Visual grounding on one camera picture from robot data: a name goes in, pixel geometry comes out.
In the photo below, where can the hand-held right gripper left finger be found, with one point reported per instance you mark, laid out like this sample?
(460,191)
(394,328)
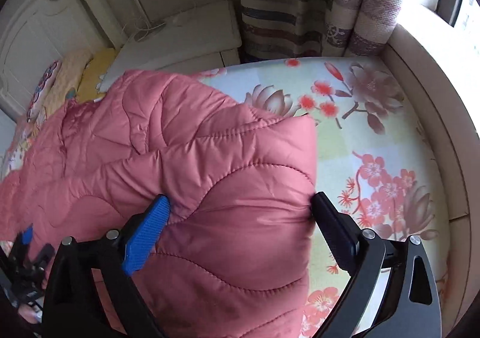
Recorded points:
(148,235)

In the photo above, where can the white bed headboard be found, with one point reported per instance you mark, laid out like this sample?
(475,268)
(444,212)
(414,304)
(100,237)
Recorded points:
(33,38)

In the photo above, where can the patterned pillow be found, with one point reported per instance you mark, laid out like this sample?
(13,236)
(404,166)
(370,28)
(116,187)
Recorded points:
(47,84)

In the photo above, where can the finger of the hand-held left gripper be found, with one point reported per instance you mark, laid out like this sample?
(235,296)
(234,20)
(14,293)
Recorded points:
(45,252)
(26,236)

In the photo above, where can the yellow pillow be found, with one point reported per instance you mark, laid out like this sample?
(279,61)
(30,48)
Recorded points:
(98,73)

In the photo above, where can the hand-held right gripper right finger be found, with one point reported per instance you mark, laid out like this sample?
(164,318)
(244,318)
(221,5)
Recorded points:
(333,235)

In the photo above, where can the pink quilted jacket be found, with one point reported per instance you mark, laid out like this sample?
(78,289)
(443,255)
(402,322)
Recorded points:
(210,173)

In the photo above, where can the white nightstand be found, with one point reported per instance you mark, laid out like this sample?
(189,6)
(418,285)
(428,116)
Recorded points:
(187,38)

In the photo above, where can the striped floral curtain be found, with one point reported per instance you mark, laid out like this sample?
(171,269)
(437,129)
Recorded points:
(307,0)

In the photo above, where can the floral bed sheet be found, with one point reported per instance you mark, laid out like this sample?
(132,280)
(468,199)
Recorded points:
(378,143)

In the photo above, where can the beige window ledge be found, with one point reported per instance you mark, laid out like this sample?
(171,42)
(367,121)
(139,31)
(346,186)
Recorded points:
(423,90)

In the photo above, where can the dark framed window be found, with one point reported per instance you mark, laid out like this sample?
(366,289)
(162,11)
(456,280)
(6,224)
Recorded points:
(465,11)

